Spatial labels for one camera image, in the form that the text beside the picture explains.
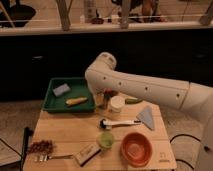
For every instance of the white plastic cup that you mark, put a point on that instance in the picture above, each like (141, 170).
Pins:
(116, 104)

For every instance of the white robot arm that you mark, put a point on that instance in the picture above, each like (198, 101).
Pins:
(187, 97)

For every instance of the blue grey cloth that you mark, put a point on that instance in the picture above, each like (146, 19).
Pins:
(146, 117)

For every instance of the dark glass jar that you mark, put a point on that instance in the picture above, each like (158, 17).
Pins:
(104, 103)

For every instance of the silver fork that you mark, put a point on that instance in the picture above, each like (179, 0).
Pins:
(44, 158)

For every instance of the pile of nuts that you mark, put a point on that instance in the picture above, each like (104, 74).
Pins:
(43, 146)

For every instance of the green cup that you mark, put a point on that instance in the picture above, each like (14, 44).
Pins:
(105, 140)

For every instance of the grey sponge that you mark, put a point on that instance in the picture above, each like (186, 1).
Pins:
(60, 90)

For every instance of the green plastic tray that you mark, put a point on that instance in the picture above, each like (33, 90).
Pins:
(78, 88)

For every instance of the wooden block eraser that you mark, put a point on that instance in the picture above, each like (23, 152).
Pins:
(85, 154)

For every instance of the green chili pepper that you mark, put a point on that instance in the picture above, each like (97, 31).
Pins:
(132, 101)

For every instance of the dark bowl with orange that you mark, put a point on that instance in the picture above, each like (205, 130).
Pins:
(110, 93)

